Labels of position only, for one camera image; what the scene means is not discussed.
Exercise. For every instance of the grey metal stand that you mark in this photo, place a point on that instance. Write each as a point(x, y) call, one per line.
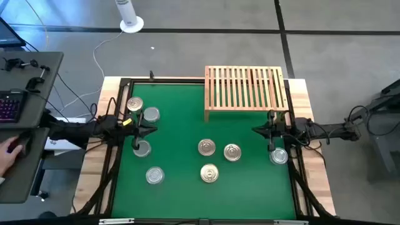
point(387, 147)

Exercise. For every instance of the silver metal bracket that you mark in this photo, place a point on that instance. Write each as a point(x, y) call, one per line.
point(116, 221)
point(290, 222)

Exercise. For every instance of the computer monitor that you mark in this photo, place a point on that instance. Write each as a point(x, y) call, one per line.
point(9, 36)

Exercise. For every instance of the black aluminium table frame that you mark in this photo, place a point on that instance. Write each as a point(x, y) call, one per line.
point(162, 81)

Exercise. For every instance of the black screw clamp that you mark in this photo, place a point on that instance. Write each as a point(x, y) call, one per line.
point(32, 83)
point(11, 63)

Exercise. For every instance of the green table mat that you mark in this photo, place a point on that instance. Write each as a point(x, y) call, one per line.
point(187, 193)

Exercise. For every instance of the silver-lid tuna can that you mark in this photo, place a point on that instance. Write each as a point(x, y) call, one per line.
point(279, 157)
point(144, 151)
point(151, 114)
point(155, 175)

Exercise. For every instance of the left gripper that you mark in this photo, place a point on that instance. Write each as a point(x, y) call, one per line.
point(134, 131)

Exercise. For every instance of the dark grey desk panel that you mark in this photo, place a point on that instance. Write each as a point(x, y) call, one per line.
point(34, 112)
point(18, 184)

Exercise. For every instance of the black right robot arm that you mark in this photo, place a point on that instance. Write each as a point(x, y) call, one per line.
point(328, 129)

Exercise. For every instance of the white tower fan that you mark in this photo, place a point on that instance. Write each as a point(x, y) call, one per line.
point(126, 14)

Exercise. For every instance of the small black bracket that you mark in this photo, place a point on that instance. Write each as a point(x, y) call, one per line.
point(151, 75)

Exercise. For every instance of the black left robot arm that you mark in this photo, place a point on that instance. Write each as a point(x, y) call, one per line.
point(78, 134)

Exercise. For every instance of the black caster wheel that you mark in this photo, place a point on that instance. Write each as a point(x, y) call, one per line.
point(42, 195)

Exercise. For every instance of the gold-lid seafood can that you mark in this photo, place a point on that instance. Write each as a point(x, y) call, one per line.
point(232, 152)
point(135, 104)
point(209, 173)
point(206, 147)

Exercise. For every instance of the black backlit keyboard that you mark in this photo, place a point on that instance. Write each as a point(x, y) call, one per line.
point(11, 107)

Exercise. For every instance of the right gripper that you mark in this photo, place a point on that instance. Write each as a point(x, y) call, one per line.
point(278, 129)

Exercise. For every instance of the wooden slatted shelf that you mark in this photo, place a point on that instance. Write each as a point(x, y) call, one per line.
point(243, 108)

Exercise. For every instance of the black diagonal bar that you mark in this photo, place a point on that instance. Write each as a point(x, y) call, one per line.
point(45, 117)

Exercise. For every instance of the person's hand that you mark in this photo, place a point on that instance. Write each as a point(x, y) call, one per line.
point(7, 159)

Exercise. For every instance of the white printed box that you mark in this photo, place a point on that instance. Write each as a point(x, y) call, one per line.
point(59, 145)

